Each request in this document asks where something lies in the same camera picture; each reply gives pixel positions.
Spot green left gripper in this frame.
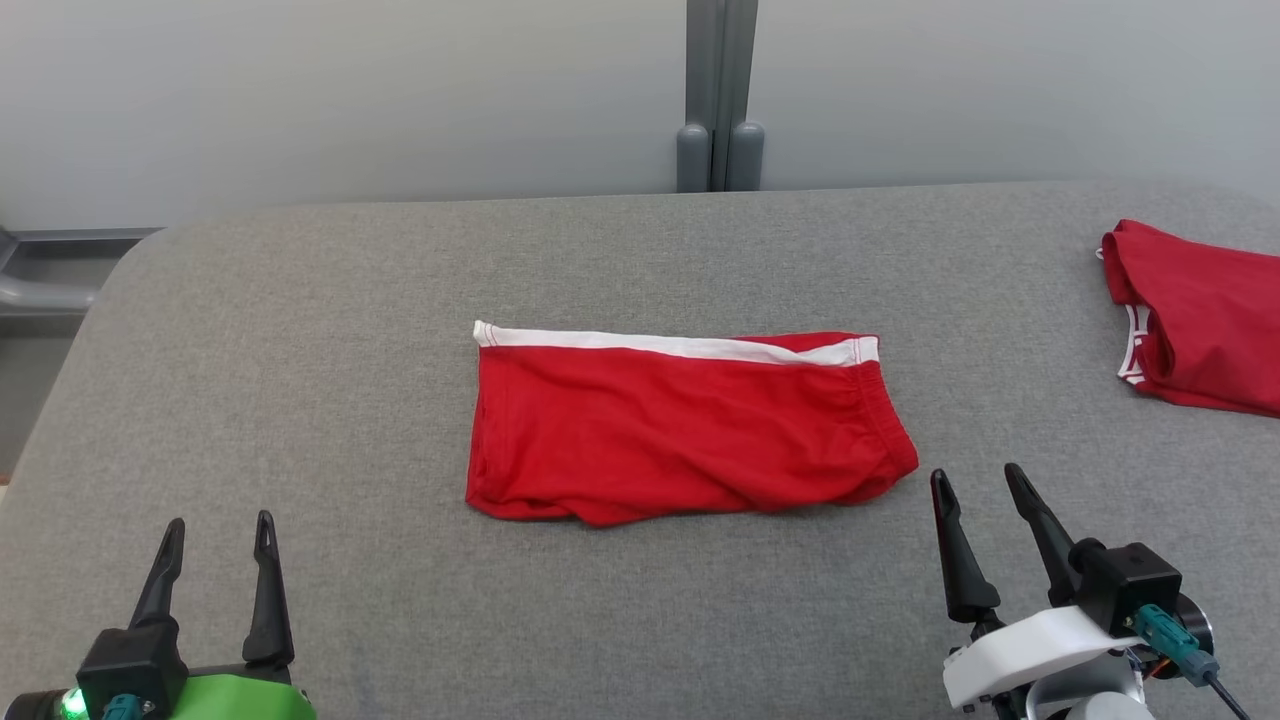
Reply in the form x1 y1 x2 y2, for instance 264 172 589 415
127 509 319 720

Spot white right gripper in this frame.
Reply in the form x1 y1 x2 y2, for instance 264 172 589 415
929 461 1143 714

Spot red and white jersey shirt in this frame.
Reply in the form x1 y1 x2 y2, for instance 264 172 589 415
1095 218 1280 419

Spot red shorts with white trim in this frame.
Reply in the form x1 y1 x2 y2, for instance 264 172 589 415
464 319 920 529

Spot grey fabric sofa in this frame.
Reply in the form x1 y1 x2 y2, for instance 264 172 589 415
0 180 1280 720

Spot grey metal floor rail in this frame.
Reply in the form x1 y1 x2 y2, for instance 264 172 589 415
0 225 163 317

